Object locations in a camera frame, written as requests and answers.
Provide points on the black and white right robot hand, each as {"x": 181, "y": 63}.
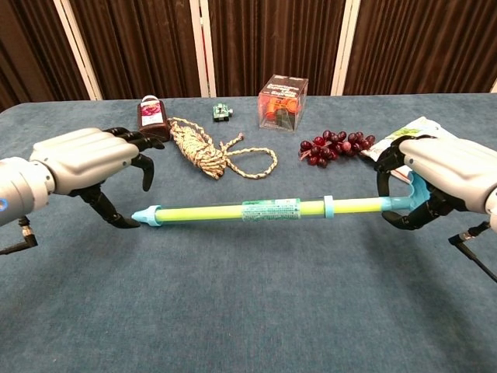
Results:
{"x": 454, "y": 171}

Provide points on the white screen frame post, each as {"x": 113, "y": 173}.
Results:
{"x": 494, "y": 88}
{"x": 202, "y": 46}
{"x": 345, "y": 46}
{"x": 77, "y": 50}

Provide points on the brown pleated curtain panel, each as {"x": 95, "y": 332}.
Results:
{"x": 275, "y": 39}
{"x": 140, "y": 46}
{"x": 423, "y": 46}
{"x": 35, "y": 50}

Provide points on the bunch of red grapes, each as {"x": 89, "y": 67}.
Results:
{"x": 334, "y": 145}

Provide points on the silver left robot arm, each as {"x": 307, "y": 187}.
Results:
{"x": 19, "y": 186}

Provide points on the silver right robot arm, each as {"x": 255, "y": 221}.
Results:
{"x": 494, "y": 206}

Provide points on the blue table cloth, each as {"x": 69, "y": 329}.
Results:
{"x": 248, "y": 295}

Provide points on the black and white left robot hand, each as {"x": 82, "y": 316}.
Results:
{"x": 85, "y": 155}

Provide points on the small green toy block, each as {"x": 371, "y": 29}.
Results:
{"x": 221, "y": 112}

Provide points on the dark red juice bottle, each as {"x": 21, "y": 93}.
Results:
{"x": 151, "y": 116}

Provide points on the white and green snack bag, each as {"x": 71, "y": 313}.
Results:
{"x": 411, "y": 125}

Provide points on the clear box with red toy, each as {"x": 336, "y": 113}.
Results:
{"x": 281, "y": 105}

